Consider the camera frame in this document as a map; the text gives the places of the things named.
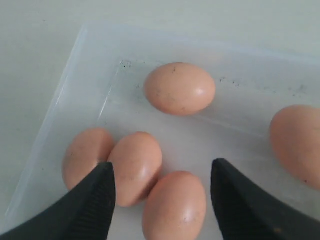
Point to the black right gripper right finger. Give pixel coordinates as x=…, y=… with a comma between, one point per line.
x=244, y=211

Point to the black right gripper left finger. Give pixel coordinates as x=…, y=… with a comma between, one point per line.
x=84, y=213

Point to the brown egg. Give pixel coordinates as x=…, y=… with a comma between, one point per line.
x=89, y=148
x=137, y=162
x=294, y=134
x=175, y=208
x=179, y=88

